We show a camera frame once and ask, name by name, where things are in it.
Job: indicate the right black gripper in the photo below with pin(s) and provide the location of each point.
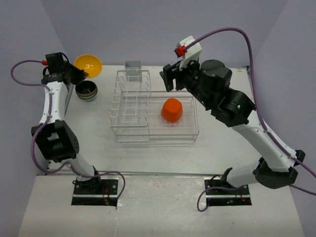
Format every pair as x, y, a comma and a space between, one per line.
167, 73

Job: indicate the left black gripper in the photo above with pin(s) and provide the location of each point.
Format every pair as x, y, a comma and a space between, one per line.
80, 75

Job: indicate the black bowl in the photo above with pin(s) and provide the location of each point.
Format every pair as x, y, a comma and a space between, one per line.
86, 90

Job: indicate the yellow bowl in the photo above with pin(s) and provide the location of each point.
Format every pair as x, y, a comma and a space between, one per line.
91, 65

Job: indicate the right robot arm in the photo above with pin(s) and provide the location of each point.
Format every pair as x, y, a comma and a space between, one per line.
209, 83

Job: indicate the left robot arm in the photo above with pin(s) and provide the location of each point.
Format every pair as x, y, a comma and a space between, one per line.
53, 136

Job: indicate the orange cup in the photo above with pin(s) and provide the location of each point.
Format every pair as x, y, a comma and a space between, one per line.
172, 110

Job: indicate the grey metal block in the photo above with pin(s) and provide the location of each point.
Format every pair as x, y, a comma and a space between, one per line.
133, 65

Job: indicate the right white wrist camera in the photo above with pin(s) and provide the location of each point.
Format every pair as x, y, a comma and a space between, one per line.
187, 55

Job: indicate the white wire dish rack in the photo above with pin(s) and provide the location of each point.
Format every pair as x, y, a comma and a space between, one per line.
136, 111

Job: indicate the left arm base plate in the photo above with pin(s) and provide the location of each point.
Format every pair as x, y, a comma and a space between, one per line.
104, 195

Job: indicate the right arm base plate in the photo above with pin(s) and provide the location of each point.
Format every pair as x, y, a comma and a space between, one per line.
218, 197

